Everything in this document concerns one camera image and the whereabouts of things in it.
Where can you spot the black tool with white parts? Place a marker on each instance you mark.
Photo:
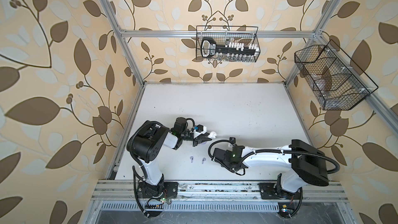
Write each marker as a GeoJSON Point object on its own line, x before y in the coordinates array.
{"type": "Point", "coordinates": [210, 48]}

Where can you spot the black wire basket right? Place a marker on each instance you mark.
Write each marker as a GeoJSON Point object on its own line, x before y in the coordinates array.
{"type": "Point", "coordinates": [338, 82]}

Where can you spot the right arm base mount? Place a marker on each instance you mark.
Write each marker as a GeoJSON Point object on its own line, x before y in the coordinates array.
{"type": "Point", "coordinates": [291, 202]}

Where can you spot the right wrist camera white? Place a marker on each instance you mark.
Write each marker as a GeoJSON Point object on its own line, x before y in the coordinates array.
{"type": "Point", "coordinates": [232, 141]}

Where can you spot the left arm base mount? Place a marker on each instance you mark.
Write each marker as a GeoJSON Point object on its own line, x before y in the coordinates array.
{"type": "Point", "coordinates": [157, 193]}

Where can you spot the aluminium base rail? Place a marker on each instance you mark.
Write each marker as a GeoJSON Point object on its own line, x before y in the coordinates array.
{"type": "Point", "coordinates": [210, 196]}

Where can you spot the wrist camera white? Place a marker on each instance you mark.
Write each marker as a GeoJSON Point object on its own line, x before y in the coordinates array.
{"type": "Point", "coordinates": [200, 129]}
{"type": "Point", "coordinates": [232, 141]}

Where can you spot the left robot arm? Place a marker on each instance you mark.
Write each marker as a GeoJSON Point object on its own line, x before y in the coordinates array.
{"type": "Point", "coordinates": [145, 144]}

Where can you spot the black wire basket back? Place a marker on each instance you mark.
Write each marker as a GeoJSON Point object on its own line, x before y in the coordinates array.
{"type": "Point", "coordinates": [238, 34]}

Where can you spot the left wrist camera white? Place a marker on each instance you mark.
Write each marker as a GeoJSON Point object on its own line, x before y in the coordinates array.
{"type": "Point", "coordinates": [200, 129]}

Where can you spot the white earbud charging case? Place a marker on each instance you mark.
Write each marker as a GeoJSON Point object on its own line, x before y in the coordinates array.
{"type": "Point", "coordinates": [212, 135]}

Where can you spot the black wire basket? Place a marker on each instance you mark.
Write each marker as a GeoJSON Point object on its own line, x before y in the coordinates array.
{"type": "Point", "coordinates": [238, 34]}
{"type": "Point", "coordinates": [338, 82]}

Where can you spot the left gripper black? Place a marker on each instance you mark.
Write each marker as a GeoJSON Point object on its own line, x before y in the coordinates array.
{"type": "Point", "coordinates": [200, 141]}

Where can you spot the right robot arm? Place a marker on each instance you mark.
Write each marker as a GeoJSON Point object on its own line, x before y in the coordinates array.
{"type": "Point", "coordinates": [302, 164]}

